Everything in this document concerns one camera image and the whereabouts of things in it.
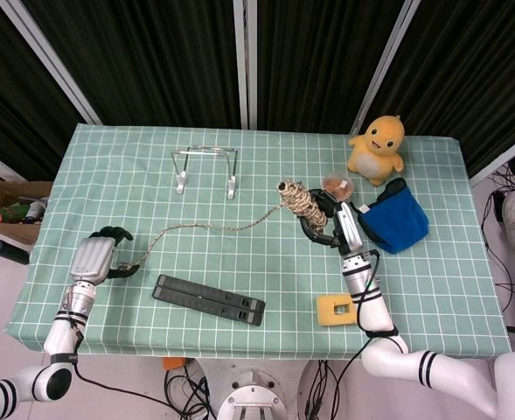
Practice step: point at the yellow sponge square hole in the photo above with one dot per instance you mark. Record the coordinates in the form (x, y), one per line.
(327, 312)

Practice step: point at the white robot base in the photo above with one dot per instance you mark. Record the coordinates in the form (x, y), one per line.
(252, 394)

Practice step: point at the black curtain panel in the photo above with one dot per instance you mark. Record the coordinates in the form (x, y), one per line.
(152, 57)
(8, 87)
(318, 57)
(467, 70)

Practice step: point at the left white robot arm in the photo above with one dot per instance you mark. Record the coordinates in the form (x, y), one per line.
(64, 332)

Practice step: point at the green checkered tablecloth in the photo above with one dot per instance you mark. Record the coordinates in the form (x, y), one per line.
(239, 262)

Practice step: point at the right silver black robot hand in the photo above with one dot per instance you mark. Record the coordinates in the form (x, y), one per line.
(348, 227)

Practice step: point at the blue cloth bag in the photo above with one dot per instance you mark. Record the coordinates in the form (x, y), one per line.
(397, 223)

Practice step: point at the black cylinder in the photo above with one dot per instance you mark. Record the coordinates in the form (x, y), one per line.
(8, 252)

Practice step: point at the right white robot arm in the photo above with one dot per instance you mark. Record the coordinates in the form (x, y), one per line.
(370, 306)

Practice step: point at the yellow plush toy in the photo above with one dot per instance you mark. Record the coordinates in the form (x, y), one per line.
(377, 153)

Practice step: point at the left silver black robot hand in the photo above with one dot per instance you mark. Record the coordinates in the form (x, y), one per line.
(92, 258)

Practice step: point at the cardboard box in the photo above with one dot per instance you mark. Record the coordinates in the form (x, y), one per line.
(12, 192)

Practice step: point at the clear lidded food container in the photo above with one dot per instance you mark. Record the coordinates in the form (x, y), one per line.
(339, 186)

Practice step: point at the orange object under table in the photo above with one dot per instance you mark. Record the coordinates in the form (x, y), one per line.
(173, 363)

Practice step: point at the black folding stand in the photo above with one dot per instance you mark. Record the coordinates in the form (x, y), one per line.
(209, 301)

